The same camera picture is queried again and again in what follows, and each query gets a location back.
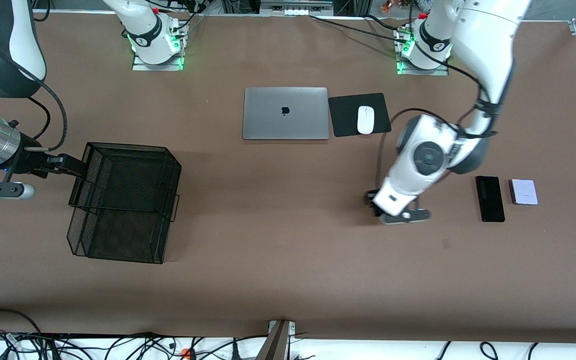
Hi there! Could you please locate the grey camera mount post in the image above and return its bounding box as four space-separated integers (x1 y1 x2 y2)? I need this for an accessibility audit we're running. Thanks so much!
256 320 296 360

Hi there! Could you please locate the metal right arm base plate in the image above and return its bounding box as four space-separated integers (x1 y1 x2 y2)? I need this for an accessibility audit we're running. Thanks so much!
132 49 186 72

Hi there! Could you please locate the white power strip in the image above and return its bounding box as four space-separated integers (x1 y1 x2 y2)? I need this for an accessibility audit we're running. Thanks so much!
259 0 335 17

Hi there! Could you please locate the silver closed laptop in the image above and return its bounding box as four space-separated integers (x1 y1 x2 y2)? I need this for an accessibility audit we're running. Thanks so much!
242 87 330 141

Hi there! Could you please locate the black mouse pad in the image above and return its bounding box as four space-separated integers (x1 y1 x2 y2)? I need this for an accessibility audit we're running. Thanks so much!
328 92 393 138

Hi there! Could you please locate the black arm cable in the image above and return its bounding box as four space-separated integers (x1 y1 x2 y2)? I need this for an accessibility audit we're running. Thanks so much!
377 42 499 191
0 30 69 152

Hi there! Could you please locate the black two-tier wire mesh tray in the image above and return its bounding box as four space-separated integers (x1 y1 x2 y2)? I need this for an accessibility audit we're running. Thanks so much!
66 142 183 265

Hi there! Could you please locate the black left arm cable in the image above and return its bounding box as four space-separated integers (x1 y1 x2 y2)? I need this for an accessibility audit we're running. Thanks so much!
377 42 499 191

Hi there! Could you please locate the black table cable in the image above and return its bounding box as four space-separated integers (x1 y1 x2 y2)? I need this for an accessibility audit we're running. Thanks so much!
363 14 400 31
309 15 403 41

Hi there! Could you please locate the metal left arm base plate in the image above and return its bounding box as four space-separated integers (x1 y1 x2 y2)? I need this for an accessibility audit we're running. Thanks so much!
396 56 450 77

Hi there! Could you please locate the long black smartphone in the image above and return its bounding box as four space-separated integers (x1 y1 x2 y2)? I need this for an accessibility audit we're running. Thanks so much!
475 175 506 223

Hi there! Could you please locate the lavender white phone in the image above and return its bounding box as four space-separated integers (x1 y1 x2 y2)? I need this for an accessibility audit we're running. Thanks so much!
508 179 539 206

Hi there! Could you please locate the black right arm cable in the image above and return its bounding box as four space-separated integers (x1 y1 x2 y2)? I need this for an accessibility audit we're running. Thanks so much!
0 30 69 152

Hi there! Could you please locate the black looped floor cable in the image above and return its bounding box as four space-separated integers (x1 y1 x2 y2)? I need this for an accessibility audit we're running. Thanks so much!
0 308 44 346

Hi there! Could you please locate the white computer mouse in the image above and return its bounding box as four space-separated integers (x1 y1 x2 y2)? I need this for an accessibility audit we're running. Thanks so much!
357 105 375 135

